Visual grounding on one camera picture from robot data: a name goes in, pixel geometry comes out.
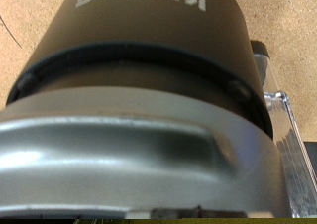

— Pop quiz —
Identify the black Keurig coffee machine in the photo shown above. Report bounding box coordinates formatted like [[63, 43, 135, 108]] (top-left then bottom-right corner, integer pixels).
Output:
[[0, 0, 291, 220]]

